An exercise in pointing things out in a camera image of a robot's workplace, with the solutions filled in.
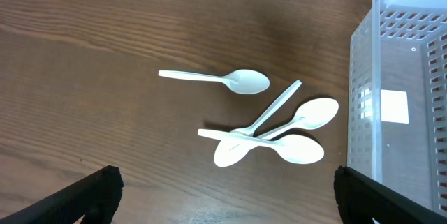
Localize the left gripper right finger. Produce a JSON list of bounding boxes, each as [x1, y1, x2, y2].
[[333, 166, 446, 224]]

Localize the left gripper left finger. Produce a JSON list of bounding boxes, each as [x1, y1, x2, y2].
[[1, 165, 124, 224]]

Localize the white spoon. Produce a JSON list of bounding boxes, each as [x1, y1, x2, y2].
[[158, 69, 270, 95], [257, 98, 339, 140], [198, 129, 324, 167]]

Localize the white spoon handle up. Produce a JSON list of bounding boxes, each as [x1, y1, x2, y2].
[[214, 80, 302, 167]]

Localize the clear plastic basket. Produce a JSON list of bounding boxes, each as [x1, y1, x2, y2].
[[347, 0, 446, 215]]

